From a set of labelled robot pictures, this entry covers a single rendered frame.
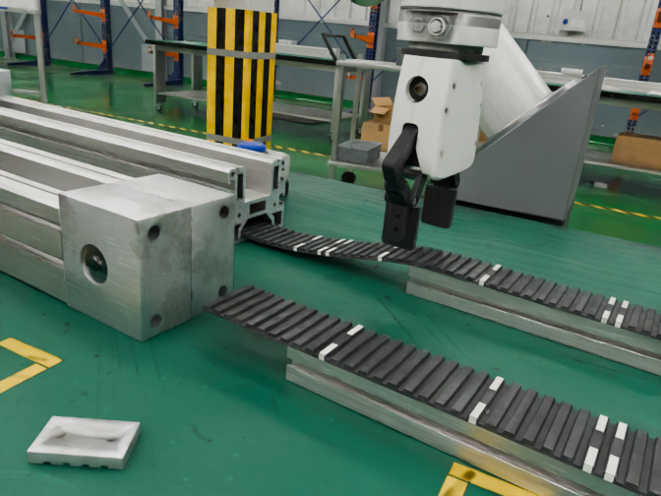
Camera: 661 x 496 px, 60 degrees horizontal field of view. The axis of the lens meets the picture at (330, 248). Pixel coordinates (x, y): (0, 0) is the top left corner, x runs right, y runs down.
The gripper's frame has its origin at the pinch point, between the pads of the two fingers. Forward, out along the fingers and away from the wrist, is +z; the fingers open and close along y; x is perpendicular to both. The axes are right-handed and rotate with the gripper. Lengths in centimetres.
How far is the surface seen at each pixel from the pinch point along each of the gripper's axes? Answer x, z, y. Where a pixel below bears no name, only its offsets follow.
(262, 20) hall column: 224, -20, 250
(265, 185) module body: 20.4, 1.0, 2.2
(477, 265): -5.8, 3.0, 1.4
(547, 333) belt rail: -13.6, 5.9, -2.1
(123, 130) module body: 44.9, -1.5, 2.1
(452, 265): -4.0, 3.1, -0.3
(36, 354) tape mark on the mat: 14.5, 6.4, -29.8
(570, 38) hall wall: 138, -35, 740
